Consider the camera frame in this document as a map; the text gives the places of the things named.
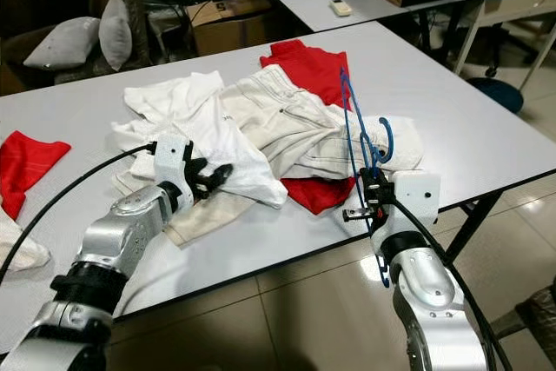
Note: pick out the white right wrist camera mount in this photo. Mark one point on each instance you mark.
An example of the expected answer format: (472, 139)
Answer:
(417, 193)

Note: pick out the white remote control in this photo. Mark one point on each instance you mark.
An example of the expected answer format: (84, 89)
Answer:
(341, 8)

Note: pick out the white shirt black print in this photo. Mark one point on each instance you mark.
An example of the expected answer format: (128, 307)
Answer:
(191, 110)

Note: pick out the plain white garment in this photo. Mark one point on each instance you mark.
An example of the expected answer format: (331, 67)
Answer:
(22, 249)

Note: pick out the large white work table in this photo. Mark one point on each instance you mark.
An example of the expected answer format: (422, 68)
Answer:
(469, 84)

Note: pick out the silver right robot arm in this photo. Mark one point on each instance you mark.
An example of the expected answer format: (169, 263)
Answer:
(434, 293)

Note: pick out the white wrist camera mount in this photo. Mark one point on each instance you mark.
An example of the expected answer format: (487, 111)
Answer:
(172, 162)
(417, 193)

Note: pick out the blue plastic clothes hanger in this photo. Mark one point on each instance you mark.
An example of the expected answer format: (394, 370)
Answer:
(389, 143)

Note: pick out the open cardboard box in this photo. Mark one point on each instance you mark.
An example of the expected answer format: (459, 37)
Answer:
(230, 32)

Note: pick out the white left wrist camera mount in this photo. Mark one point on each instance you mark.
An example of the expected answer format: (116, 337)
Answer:
(172, 162)

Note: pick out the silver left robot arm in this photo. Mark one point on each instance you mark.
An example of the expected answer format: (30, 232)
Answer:
(130, 236)

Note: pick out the white folding table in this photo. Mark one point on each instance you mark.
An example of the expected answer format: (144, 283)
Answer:
(521, 6)

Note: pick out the red garment white stripes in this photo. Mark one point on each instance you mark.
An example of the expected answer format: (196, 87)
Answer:
(30, 167)

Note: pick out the waste bin blue liner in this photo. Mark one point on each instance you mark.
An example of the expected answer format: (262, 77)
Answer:
(495, 93)

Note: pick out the grey pillow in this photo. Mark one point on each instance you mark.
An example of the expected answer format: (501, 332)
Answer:
(62, 43)
(115, 32)

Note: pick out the metal chair woven seat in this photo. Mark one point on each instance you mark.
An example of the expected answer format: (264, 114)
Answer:
(540, 327)

